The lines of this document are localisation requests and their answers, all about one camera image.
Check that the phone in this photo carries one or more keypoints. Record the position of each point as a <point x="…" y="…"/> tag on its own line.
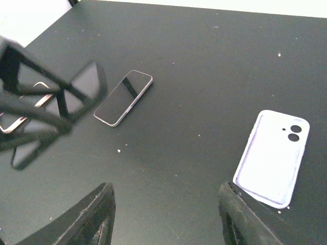
<point x="24" y="155"/>
<point x="12" y="121"/>

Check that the lavender phone case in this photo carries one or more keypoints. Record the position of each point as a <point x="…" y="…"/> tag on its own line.
<point x="271" y="160"/>

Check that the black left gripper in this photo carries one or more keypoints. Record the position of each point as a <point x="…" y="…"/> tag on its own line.
<point x="74" y="97"/>

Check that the silver black smartphone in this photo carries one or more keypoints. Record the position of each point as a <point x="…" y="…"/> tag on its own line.
<point x="123" y="97"/>

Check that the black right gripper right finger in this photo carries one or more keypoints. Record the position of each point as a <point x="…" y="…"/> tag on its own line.
<point x="247" y="221"/>

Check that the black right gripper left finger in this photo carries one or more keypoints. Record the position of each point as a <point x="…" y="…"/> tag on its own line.
<point x="90" y="221"/>

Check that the phone in pink case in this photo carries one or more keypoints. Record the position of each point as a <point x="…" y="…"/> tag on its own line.
<point x="12" y="121"/>

